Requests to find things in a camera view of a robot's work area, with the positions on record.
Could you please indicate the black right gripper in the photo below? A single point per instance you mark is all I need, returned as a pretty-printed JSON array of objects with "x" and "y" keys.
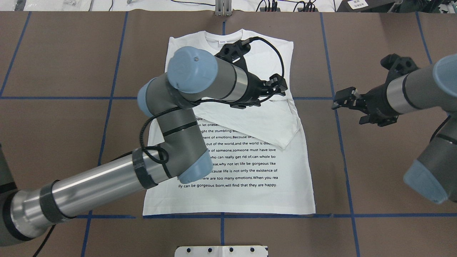
[{"x": 376, "y": 98}]

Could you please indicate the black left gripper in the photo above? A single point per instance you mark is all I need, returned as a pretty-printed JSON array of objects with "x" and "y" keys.
[{"x": 255, "y": 88}]

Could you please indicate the white long-sleeve printed shirt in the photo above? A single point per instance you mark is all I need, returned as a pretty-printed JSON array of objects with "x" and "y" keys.
[{"x": 260, "y": 164}]

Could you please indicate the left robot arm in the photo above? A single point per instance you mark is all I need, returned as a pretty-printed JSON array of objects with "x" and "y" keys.
[{"x": 170, "y": 142}]

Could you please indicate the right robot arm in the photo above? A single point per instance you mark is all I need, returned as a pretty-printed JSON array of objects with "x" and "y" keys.
[{"x": 406, "y": 126}]

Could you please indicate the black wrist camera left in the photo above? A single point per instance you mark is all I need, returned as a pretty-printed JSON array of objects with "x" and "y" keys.
[{"x": 234, "y": 52}]

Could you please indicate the aluminium frame post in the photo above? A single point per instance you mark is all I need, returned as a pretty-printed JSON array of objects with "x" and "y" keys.
[{"x": 223, "y": 8}]

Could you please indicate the white camera mast with base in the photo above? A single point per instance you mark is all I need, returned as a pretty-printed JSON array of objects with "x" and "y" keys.
[{"x": 222, "y": 251}]

